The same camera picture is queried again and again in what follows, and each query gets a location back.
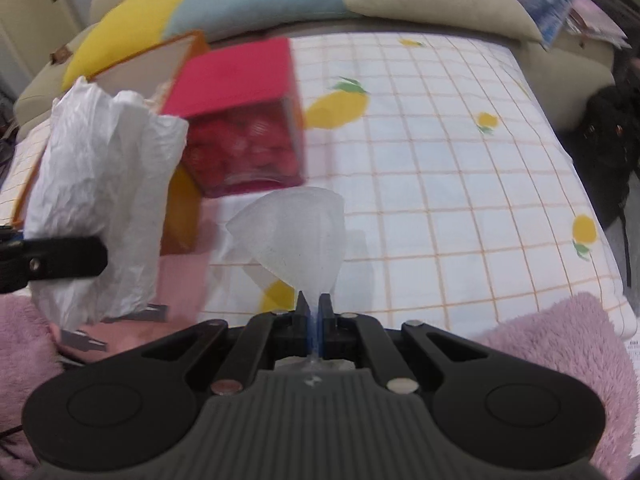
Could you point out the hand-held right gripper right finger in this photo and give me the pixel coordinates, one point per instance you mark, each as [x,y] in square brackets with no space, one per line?
[327,326]

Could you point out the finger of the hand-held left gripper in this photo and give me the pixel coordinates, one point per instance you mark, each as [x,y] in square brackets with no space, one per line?
[65,260]

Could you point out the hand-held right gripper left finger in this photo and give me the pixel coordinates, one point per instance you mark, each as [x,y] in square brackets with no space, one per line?
[299,326]

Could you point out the translucent white plastic bag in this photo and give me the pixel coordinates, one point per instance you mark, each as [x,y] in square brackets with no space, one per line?
[295,240]

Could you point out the orange box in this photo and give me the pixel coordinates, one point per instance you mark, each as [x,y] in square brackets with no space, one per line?
[180,210]

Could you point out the red box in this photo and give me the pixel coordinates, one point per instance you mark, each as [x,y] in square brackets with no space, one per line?
[245,125]

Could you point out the grey metal clip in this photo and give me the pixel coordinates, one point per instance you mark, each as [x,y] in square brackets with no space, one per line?
[151,313]
[84,341]

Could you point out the pink translucent sheet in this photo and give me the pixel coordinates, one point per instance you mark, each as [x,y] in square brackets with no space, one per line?
[185,285]

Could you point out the metal rack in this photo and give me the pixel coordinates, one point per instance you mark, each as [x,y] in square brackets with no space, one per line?
[6,132]

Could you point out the small brown tag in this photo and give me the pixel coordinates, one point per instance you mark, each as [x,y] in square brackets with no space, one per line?
[60,54]

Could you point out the yellow pillow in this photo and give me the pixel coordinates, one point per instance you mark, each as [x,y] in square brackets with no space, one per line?
[125,35]

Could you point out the pink fluffy blanket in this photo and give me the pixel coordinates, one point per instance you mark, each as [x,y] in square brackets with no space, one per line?
[565,340]

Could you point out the cream door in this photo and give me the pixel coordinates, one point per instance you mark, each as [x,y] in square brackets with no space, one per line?
[30,20]

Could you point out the black backpack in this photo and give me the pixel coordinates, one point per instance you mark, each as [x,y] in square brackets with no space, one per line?
[610,135]

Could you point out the beige sofa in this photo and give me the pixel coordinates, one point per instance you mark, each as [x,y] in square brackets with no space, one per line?
[565,75]

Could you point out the blue illustrated book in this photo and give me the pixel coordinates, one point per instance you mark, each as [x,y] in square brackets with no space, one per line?
[545,5]

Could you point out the pile of papers and books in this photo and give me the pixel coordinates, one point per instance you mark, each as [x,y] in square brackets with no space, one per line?
[595,15]

